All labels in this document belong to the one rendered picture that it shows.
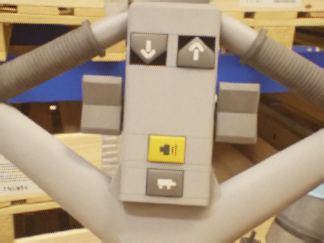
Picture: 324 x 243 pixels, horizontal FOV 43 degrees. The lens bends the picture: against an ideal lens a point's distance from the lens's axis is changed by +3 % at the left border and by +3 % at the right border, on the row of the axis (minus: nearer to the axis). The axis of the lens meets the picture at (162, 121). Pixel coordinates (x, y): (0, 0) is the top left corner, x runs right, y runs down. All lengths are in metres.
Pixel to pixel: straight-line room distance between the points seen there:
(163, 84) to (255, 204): 0.16
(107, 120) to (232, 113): 0.13
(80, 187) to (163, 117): 0.12
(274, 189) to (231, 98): 0.10
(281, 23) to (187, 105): 1.01
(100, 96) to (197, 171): 0.12
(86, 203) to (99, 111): 0.10
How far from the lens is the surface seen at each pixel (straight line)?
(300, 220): 0.81
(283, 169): 0.43
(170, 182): 0.40
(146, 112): 0.40
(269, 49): 0.42
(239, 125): 0.41
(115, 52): 1.20
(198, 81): 0.40
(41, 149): 0.44
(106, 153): 1.26
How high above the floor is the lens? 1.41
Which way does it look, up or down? 20 degrees down
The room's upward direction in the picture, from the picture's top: 3 degrees clockwise
